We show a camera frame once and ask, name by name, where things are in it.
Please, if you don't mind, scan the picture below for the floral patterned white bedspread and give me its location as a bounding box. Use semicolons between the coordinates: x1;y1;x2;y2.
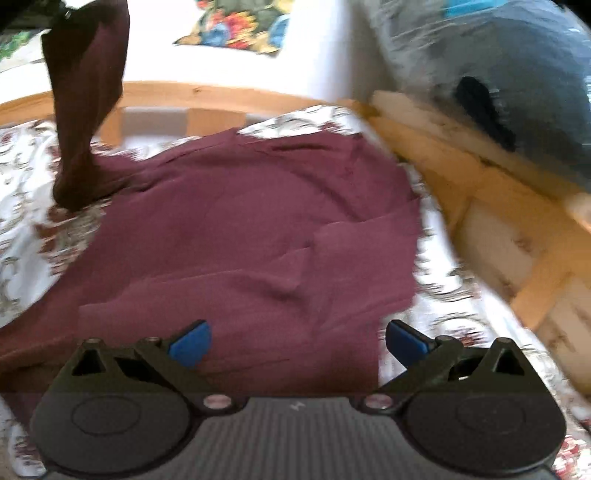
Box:
0;104;591;480

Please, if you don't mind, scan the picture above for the black item inside plastic wrap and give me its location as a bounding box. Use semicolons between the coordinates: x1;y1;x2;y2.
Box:
455;76;517;153

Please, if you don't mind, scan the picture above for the wooden bed frame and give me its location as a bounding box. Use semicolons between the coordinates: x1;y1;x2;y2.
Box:
0;80;591;342

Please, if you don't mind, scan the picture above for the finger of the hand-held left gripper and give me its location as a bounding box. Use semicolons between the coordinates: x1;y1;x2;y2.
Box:
46;0;83;25

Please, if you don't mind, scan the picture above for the maroon shirt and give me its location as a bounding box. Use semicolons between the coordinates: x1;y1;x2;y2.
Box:
0;0;423;416

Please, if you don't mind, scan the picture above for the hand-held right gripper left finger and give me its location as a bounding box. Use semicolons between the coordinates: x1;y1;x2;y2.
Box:
59;319;246;414

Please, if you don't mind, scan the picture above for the white pillow with floral print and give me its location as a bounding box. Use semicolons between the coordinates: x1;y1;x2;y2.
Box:
0;0;365;104

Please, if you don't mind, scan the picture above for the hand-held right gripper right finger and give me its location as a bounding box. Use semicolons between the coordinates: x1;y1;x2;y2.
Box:
359;319;540;414

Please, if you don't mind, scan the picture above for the plastic-wrapped blue bundle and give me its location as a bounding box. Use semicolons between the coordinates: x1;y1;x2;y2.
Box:
365;0;591;195

